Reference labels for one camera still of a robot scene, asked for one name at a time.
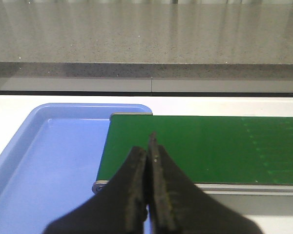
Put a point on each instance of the aluminium conveyor side rail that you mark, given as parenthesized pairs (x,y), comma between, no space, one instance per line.
(246,189)

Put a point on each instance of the green conveyor belt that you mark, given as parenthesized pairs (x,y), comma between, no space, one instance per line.
(228,150)

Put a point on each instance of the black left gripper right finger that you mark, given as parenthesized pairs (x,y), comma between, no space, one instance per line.
(177,206)

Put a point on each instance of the grey cabinet front panel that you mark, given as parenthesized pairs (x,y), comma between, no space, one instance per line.
(158,85)

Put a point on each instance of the blue plastic tray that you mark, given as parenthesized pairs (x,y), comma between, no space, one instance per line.
(50,164)

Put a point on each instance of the conveyor end roller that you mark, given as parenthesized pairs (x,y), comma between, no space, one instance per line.
(98,185)

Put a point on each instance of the grey stone countertop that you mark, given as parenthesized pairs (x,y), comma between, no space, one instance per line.
(88,38)

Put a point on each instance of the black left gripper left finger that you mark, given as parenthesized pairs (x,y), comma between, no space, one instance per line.
(118,208)

